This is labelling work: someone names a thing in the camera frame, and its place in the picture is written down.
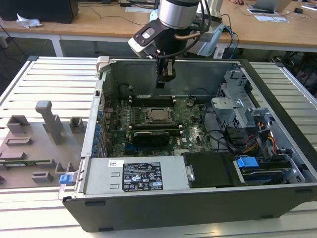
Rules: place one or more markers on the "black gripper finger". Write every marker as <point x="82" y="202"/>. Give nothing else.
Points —
<point x="161" y="74"/>

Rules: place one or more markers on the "metal locking lever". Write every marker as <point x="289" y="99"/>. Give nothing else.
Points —
<point x="141" y="102"/>
<point x="161" y="123"/>

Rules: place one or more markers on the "silver CPU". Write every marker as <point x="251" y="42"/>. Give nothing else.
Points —
<point x="158" y="114"/>

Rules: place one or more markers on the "black RAM slot bank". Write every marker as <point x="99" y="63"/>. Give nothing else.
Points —
<point x="156" y="128"/>
<point x="151" y="101"/>

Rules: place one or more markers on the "CPU socket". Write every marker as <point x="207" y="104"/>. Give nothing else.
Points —
<point x="148" y="109"/>

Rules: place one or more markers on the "blue expansion slot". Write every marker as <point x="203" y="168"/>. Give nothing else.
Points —
<point x="130" y="148"/>

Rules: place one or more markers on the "pale blue teach pendant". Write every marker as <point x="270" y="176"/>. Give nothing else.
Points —
<point x="209" y="47"/>

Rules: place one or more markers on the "grey case release latch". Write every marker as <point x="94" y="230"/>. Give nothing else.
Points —
<point x="102" y="63"/>

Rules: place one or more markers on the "black graphics card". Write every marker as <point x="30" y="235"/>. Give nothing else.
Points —
<point x="151" y="138"/>

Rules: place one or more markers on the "green motherboard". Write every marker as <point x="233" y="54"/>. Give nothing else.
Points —
<point x="193" y="138"/>

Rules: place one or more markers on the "metal drive cage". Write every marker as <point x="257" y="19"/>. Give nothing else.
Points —
<point x="227" y="106"/>

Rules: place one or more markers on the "silver chipset heatsink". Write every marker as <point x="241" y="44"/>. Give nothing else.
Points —
<point x="181" y="152"/>

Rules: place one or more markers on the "grey laptop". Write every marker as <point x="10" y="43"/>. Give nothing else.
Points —
<point x="267" y="5"/>

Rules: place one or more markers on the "black plastic shroud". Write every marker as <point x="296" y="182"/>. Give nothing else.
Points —
<point x="210" y="171"/>

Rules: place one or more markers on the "grey power supply unit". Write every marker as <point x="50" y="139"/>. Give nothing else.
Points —
<point x="99" y="173"/>

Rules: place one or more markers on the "hard disk in blue carrier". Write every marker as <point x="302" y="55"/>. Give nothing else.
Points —
<point x="247" y="163"/>

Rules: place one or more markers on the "small black phone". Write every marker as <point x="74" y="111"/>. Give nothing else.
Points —
<point x="298" y="10"/>

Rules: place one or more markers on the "black PC case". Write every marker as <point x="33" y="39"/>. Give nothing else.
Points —
<point x="173" y="210"/>

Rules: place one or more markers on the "black computer tower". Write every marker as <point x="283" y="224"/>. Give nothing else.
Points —
<point x="37" y="10"/>

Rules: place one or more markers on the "blue plastic latch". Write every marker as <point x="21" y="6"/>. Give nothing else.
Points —
<point x="65" y="179"/>

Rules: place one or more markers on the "crumpled white paper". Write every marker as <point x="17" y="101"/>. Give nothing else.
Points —
<point x="27" y="22"/>

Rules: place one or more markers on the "grey parts rack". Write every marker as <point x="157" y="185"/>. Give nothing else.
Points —
<point x="37" y="148"/>

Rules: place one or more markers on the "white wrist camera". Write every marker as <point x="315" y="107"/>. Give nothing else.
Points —
<point x="138" y="47"/>

